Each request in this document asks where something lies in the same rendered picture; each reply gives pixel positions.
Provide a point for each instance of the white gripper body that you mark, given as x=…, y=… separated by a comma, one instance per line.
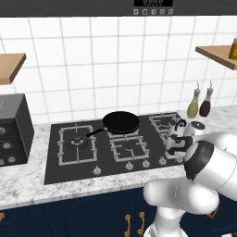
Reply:
x=176, y=153

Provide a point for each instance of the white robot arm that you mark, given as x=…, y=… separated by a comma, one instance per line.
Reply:
x=203, y=172

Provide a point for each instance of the silver hob knob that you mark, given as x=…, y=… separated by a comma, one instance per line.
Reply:
x=129, y=166
x=179, y=160
x=97, y=170
x=145, y=164
x=162, y=161

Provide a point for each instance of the yellow oil bottle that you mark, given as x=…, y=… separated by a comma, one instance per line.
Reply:
x=193, y=108

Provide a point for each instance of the dark vinegar bottle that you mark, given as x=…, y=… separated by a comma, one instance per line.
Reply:
x=205, y=106

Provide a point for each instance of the black frying pan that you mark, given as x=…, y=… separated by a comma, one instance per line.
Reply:
x=121, y=122

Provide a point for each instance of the navy cupboard door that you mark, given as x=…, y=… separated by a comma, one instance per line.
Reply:
x=89, y=216
x=147, y=213
x=227, y=220
x=21, y=220

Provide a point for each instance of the black gas hob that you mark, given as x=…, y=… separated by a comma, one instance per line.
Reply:
x=102, y=154

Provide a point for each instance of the black toaster oven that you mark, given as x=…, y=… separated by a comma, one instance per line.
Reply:
x=14, y=129

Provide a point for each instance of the dark range hood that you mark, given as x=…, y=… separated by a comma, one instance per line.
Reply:
x=77, y=7

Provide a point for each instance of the wooden wall shelf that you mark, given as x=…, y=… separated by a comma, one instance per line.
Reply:
x=217, y=55
x=9, y=66

